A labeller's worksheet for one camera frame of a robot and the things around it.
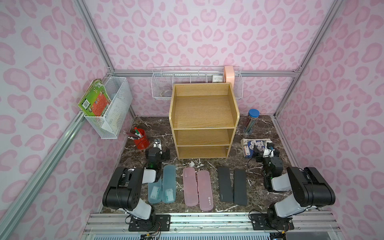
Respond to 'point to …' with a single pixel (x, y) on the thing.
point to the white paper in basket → (115, 118)
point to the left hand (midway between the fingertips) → (158, 145)
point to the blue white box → (248, 144)
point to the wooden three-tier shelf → (204, 117)
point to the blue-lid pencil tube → (253, 114)
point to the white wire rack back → (162, 78)
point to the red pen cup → (142, 143)
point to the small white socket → (217, 78)
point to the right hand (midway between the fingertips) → (263, 144)
